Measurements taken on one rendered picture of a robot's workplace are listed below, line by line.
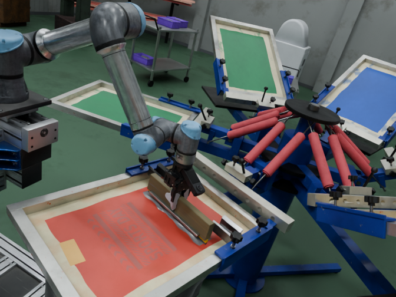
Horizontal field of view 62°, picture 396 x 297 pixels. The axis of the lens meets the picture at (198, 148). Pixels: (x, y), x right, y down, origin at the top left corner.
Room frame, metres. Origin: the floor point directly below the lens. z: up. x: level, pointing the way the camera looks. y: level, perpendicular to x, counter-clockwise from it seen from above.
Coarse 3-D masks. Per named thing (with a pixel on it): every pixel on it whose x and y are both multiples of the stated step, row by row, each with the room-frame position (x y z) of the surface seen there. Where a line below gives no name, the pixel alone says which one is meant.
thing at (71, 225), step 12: (132, 192) 1.13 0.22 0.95; (96, 204) 1.00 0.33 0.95; (108, 204) 1.01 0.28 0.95; (120, 204) 1.03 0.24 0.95; (144, 204) 1.07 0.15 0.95; (60, 216) 0.89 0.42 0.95; (72, 216) 0.90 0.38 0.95; (84, 216) 0.92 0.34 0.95; (156, 216) 1.02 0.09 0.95; (168, 216) 1.04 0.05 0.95; (60, 228) 0.83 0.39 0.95; (72, 228) 0.85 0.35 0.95; (84, 228) 0.86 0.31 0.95; (60, 240) 0.78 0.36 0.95; (84, 240) 0.81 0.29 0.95; (96, 240) 0.82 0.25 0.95; (84, 252) 0.76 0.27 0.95
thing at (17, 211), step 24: (168, 168) 1.35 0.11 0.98; (72, 192) 0.99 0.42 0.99; (96, 192) 1.06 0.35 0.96; (216, 192) 1.24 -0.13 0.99; (24, 216) 0.81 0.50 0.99; (240, 216) 1.13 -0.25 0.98; (24, 240) 0.73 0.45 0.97; (48, 264) 0.65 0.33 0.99; (216, 264) 0.82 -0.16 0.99; (72, 288) 0.60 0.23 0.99; (168, 288) 0.68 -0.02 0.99
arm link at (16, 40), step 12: (0, 36) 1.08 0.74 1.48; (12, 36) 1.10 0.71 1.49; (24, 36) 1.17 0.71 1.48; (0, 48) 1.05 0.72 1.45; (12, 48) 1.07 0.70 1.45; (24, 48) 1.12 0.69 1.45; (0, 60) 1.05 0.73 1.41; (12, 60) 1.07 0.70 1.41; (24, 60) 1.12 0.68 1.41; (0, 72) 1.05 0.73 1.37; (12, 72) 1.07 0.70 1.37
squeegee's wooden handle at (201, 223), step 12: (156, 180) 1.12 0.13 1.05; (156, 192) 1.11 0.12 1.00; (168, 192) 1.07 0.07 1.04; (168, 204) 1.06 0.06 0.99; (180, 204) 1.02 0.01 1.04; (192, 204) 1.02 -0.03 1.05; (180, 216) 1.01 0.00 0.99; (192, 216) 0.98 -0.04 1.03; (204, 216) 0.97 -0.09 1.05; (204, 228) 0.94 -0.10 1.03; (204, 240) 0.93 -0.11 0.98
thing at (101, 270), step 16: (208, 208) 1.16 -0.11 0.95; (160, 224) 0.98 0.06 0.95; (176, 240) 0.92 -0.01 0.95; (192, 240) 0.94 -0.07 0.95; (96, 256) 0.75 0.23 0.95; (112, 256) 0.77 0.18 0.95; (176, 256) 0.84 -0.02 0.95; (80, 272) 0.68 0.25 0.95; (96, 272) 0.70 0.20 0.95; (112, 272) 0.71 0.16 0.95; (144, 272) 0.74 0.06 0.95; (160, 272) 0.76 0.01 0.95; (96, 288) 0.64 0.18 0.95; (112, 288) 0.66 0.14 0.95; (128, 288) 0.67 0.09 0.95
